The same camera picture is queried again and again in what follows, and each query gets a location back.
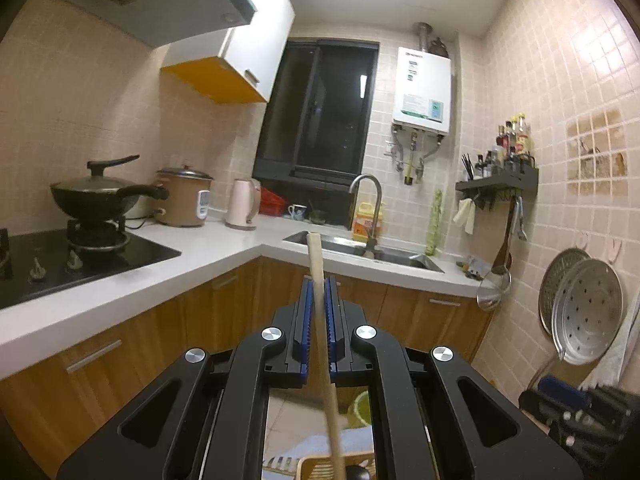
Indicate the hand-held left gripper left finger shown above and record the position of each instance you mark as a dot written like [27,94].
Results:
[306,330]

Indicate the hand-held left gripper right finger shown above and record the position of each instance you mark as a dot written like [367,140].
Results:
[331,330]

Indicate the stainless steel sink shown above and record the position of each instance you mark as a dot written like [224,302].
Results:
[395,257]

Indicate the yellow detergent bottle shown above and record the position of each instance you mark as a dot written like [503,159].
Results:
[361,222]

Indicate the small dark bowl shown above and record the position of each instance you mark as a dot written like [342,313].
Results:
[317,217]

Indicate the white patterned mug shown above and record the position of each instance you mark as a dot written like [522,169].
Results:
[297,212]

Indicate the steel kitchen faucet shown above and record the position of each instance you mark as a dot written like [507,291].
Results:
[376,200]

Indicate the cream electric kettle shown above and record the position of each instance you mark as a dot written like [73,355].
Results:
[241,205]

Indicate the wooden base cabinets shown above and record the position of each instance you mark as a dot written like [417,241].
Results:
[165,325]

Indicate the small dark clutter pile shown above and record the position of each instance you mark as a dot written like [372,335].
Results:
[476,267]

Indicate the metal strainer ladle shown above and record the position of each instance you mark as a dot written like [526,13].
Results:
[492,292]

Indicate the white hanging cloth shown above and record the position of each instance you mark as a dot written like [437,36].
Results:
[465,215]

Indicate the brown rice cooker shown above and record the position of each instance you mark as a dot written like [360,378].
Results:
[182,200]

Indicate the wooden spatula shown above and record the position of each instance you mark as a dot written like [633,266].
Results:
[502,255]

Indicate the water heater pipes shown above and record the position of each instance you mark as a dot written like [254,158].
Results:
[411,160]

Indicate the bundle of dark chopsticks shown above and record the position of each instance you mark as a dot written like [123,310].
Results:
[467,167]

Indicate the dark sliding window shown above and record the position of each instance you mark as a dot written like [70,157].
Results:
[320,115]

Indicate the black glass gas stove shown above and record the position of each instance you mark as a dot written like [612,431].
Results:
[100,260]

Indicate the metal tongs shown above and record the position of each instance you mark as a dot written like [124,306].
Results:
[521,220]

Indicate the round steel steamer tray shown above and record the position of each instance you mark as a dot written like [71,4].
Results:
[552,280]

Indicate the black wok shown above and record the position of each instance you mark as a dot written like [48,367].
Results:
[95,202]

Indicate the white gas water heater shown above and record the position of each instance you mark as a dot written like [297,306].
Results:
[422,90]

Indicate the black wok lid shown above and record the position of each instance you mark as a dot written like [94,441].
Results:
[92,181]

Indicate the row of condiment bottles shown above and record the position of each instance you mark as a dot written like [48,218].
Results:
[515,145]

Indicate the perforated steel steamer tray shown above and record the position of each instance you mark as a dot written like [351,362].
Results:
[592,315]

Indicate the metal exhaust pipe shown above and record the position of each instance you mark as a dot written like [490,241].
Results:
[422,37]

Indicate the grey range hood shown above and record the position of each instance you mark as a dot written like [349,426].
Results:
[165,5]

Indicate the wall power socket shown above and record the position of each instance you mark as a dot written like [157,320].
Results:
[390,146]

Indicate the black wall rack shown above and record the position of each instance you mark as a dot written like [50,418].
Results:
[500,184]

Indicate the pink wall hook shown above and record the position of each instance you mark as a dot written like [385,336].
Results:
[581,240]
[615,249]

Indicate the white and yellow wall cabinet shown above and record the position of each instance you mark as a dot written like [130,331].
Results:
[260,25]

